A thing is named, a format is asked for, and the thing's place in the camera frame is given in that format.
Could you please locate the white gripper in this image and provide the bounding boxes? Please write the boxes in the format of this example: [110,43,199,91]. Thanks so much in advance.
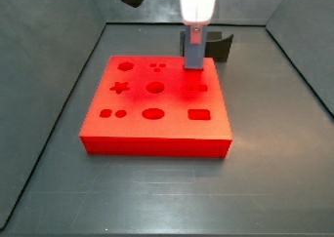
[181,0,215,25]

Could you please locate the black arch holder block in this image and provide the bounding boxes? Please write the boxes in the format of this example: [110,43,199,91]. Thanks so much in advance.
[181,31,234,62]

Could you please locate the red shape sorter box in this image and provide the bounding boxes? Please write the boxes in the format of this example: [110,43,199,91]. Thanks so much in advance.
[80,56,233,158]

